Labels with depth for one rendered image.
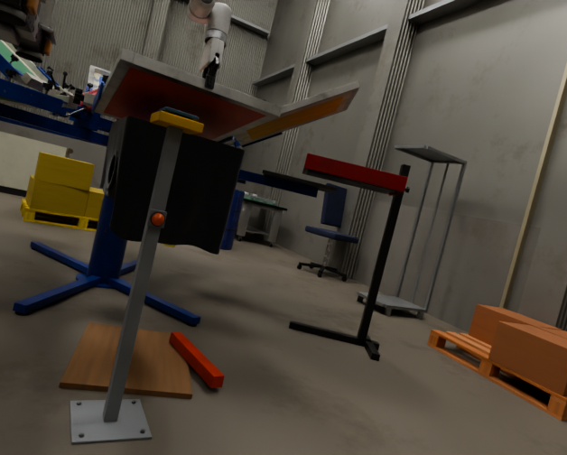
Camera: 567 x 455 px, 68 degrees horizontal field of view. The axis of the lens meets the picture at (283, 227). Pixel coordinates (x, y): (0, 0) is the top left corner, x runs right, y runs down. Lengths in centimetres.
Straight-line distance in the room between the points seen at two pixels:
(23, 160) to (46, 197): 215
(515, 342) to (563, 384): 33
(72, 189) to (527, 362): 428
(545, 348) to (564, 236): 115
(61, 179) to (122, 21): 638
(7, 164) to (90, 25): 459
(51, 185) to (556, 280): 462
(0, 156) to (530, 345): 650
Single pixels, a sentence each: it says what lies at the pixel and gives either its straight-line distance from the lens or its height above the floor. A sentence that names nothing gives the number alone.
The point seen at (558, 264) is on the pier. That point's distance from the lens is 378.
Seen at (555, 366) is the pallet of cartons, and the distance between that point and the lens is 289.
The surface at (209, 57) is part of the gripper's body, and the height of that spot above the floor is 120.
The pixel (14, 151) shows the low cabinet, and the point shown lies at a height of 60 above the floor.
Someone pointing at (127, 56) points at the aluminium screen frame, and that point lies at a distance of 151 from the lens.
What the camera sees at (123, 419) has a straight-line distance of 153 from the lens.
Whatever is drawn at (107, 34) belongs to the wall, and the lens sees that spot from 1065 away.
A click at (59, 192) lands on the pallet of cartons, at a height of 34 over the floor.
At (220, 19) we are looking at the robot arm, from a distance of 163.
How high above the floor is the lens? 78
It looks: 3 degrees down
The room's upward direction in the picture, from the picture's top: 14 degrees clockwise
